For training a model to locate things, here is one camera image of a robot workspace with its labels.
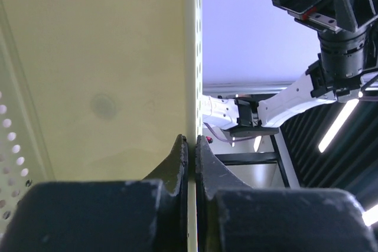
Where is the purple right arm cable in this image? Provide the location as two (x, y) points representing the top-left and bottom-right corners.
(205, 123), (255, 144)

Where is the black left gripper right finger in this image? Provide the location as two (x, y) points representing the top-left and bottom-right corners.
(195, 136), (377, 251)

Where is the light green perforated bin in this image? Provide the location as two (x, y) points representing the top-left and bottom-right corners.
(1, 0), (203, 251)

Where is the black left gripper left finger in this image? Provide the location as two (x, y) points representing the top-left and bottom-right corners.
(1, 135), (188, 251)

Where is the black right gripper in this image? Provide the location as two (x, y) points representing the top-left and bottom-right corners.
(272, 0), (377, 103)

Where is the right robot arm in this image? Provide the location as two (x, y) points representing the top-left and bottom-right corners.
(198, 0), (377, 141)

